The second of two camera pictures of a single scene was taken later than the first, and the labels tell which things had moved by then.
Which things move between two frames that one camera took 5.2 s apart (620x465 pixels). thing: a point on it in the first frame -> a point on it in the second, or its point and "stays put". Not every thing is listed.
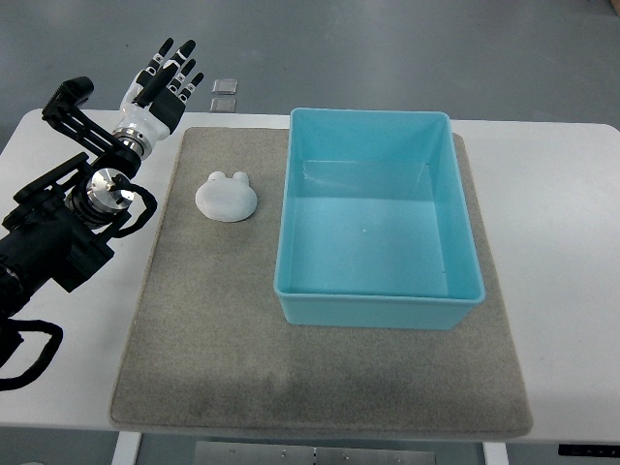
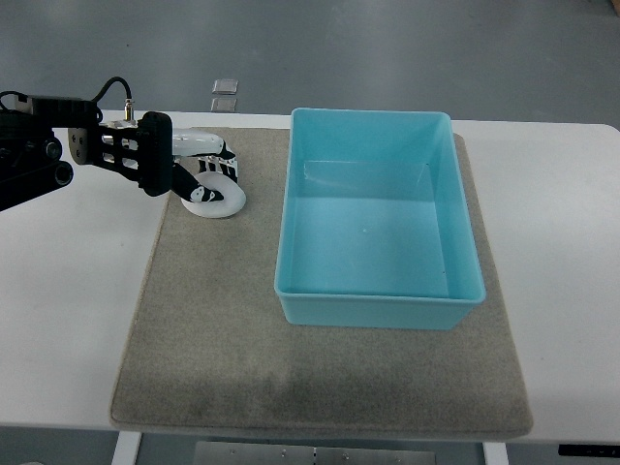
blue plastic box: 375,229 stays put
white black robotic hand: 155,100 -> 213,156
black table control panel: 589,449 stays put
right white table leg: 495,453 stays put
